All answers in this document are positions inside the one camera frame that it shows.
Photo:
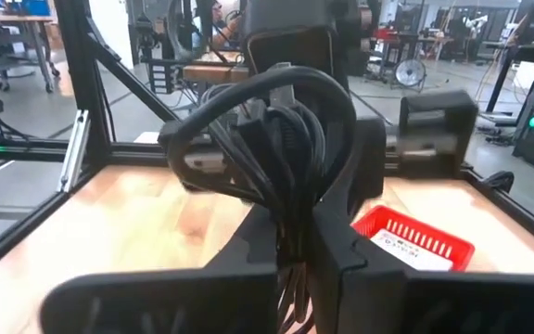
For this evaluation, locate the round floor fan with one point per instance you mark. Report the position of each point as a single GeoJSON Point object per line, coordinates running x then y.
{"type": "Point", "coordinates": [410, 73]}

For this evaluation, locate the black aluminium table frame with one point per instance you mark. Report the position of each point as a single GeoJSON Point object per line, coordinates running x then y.
{"type": "Point", "coordinates": [81, 69]}

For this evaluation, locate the person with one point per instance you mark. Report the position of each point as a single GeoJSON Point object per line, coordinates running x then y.
{"type": "Point", "coordinates": [223, 28]}

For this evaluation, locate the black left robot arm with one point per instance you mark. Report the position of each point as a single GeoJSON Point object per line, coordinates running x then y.
{"type": "Point", "coordinates": [438, 120]}

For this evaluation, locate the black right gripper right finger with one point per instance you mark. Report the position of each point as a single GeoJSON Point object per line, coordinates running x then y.
{"type": "Point", "coordinates": [387, 301]}

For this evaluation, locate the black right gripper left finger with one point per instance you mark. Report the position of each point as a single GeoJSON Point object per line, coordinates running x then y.
{"type": "Point", "coordinates": [179, 301]}

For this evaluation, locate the blue storage bin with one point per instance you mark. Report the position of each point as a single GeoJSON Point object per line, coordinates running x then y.
{"type": "Point", "coordinates": [28, 7]}

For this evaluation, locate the white printed card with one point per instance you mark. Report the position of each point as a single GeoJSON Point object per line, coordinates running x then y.
{"type": "Point", "coordinates": [410, 253]}

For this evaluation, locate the wooden workbench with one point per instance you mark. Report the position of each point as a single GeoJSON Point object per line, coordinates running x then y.
{"type": "Point", "coordinates": [211, 73]}

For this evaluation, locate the silver aluminium bracket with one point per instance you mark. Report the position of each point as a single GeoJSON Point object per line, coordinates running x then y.
{"type": "Point", "coordinates": [76, 148]}

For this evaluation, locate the red plastic basket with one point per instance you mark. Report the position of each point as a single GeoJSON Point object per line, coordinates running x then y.
{"type": "Point", "coordinates": [452, 250]}

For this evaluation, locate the dark grey upright panel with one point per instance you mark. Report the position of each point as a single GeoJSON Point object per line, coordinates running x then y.
{"type": "Point", "coordinates": [290, 46]}

